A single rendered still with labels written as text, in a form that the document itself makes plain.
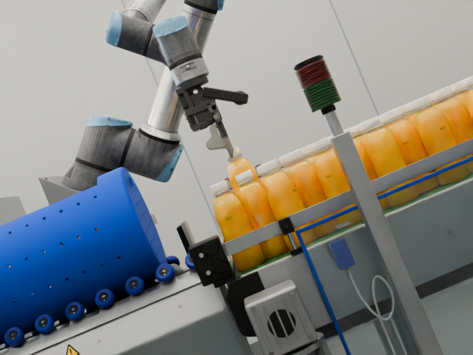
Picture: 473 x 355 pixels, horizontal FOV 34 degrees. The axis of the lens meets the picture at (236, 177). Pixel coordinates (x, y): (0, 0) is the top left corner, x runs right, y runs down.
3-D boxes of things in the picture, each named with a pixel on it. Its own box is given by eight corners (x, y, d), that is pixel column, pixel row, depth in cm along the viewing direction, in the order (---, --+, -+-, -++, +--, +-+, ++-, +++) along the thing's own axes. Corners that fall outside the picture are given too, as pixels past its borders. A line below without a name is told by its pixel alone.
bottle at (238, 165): (280, 216, 196) (252, 148, 196) (265, 224, 190) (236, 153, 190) (259, 224, 200) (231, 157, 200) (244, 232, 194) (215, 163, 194)
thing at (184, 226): (196, 269, 194) (177, 223, 194) (205, 265, 194) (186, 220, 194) (195, 274, 184) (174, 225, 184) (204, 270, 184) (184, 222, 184)
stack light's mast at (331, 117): (322, 141, 157) (291, 69, 157) (350, 129, 157) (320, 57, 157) (326, 140, 151) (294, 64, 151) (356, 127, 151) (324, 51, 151)
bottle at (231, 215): (240, 268, 181) (209, 195, 181) (268, 257, 180) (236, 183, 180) (236, 274, 174) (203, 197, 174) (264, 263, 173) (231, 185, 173)
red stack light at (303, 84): (300, 91, 157) (293, 73, 157) (329, 79, 157) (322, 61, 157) (304, 87, 151) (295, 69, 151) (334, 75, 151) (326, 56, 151)
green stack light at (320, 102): (310, 114, 157) (300, 91, 157) (339, 102, 157) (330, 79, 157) (314, 111, 151) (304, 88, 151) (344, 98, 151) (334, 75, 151)
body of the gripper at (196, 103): (194, 134, 199) (176, 91, 199) (225, 122, 199) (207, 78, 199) (193, 133, 191) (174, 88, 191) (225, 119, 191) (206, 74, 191)
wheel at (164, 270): (154, 270, 181) (151, 266, 180) (172, 263, 181) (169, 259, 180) (159, 286, 178) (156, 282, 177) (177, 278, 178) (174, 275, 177)
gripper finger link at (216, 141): (214, 165, 193) (200, 132, 195) (236, 156, 193) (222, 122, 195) (213, 163, 190) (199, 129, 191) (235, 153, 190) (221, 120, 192)
